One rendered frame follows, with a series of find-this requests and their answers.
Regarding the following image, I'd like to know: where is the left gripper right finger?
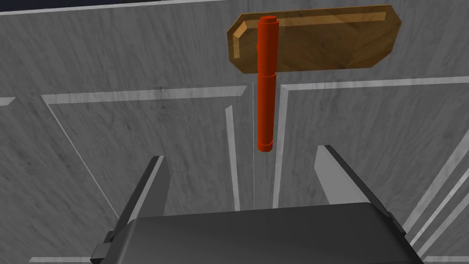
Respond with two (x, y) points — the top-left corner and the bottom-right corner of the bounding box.
(314, 144), (396, 219)

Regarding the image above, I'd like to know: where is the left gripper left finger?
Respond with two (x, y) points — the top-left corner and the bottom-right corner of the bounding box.
(109, 155), (171, 235)

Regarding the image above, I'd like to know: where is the red marker pen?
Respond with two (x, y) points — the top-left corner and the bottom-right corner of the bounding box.
(256, 16), (280, 153)

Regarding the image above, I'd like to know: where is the brown wooden tray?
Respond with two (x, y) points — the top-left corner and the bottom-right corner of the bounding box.
(227, 4), (402, 74)

